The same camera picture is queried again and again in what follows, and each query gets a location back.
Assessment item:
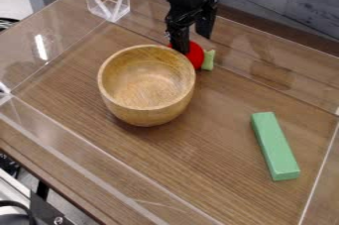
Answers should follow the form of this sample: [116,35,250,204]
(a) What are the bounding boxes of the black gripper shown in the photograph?
[165,0,218,55]

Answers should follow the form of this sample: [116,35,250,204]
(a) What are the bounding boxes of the red plush fruit green leaf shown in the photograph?
[166,40,217,72]

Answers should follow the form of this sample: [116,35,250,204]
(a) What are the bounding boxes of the wooden bowl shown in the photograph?
[96,45,196,127]

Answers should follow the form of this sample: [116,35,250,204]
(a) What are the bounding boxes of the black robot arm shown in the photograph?
[165,0,218,55]

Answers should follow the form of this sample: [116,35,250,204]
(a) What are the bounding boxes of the green rectangular block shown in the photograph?
[250,112,300,181]

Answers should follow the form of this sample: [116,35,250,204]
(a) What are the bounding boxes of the clear acrylic corner bracket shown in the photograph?
[85,0,130,23]

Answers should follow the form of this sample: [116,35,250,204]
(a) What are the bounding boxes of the clear acrylic tray wall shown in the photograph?
[0,91,222,225]

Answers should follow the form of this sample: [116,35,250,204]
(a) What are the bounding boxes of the black metal bracket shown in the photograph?
[29,192,76,225]

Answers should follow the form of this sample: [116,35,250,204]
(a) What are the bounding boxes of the black cable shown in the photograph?
[0,199,37,225]

